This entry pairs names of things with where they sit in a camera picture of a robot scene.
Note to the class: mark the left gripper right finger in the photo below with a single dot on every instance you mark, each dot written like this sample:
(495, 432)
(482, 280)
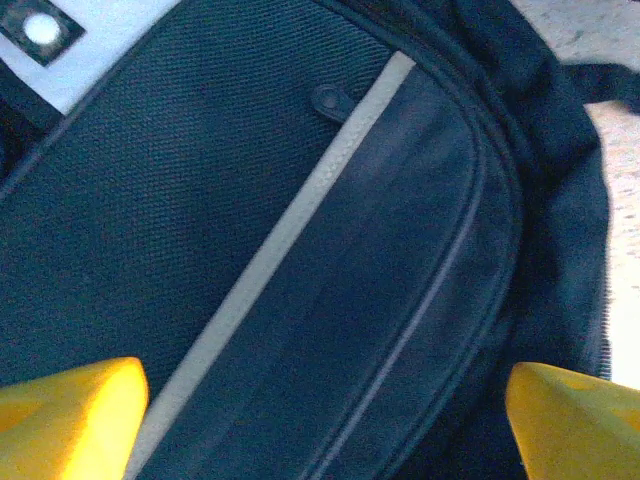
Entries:
(575, 430)

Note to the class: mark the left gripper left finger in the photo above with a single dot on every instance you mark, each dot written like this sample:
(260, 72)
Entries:
(65, 425)

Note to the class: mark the navy blue backpack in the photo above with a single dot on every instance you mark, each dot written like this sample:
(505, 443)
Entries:
(250, 200)

